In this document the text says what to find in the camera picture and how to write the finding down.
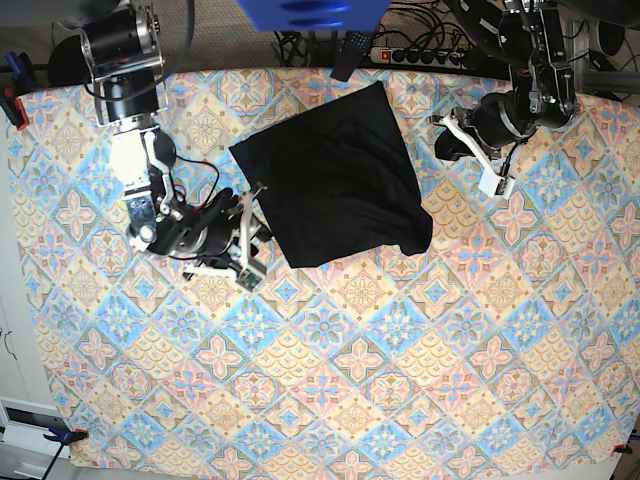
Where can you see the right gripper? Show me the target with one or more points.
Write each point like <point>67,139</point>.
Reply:
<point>209,236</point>

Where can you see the black T-shirt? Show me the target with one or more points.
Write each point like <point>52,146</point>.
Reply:
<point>338,181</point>

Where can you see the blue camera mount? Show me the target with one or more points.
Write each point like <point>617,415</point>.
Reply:
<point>302,15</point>

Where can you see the patterned tablecloth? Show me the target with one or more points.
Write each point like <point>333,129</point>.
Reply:
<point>511,346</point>

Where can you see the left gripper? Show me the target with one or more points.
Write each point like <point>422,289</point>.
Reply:
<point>494,123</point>

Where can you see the red clamp top left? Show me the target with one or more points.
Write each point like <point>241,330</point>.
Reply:
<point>11,104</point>

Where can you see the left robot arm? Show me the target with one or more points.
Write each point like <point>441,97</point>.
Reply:
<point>527,36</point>

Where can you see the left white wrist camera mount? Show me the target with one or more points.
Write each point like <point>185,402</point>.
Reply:
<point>491,183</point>

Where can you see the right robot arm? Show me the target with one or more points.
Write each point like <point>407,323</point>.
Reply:
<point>125,68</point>

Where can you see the orange clamp bottom right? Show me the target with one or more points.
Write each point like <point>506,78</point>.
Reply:
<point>623,449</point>

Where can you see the black power strip red switch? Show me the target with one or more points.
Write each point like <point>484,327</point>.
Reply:
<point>467,59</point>

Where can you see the blue clamp bottom left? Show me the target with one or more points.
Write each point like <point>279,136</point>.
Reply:
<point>64,436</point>

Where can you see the white cabinet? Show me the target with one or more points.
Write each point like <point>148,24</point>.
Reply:
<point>22,375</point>

